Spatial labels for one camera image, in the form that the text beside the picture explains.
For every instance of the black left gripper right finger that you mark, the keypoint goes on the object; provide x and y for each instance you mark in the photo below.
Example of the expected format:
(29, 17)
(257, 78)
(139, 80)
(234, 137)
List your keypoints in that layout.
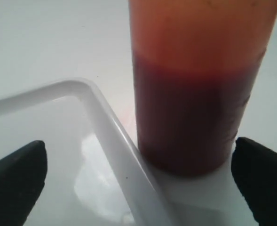
(254, 169)

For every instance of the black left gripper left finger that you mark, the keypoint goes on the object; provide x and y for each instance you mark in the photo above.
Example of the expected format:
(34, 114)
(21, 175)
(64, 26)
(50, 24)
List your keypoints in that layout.
(22, 179)

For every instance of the red sauce squeeze bottle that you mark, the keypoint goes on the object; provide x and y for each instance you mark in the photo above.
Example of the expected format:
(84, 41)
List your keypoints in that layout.
(194, 66)

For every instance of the white rectangular plastic tray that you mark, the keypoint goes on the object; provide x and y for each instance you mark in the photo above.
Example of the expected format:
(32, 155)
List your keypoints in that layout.
(96, 176)

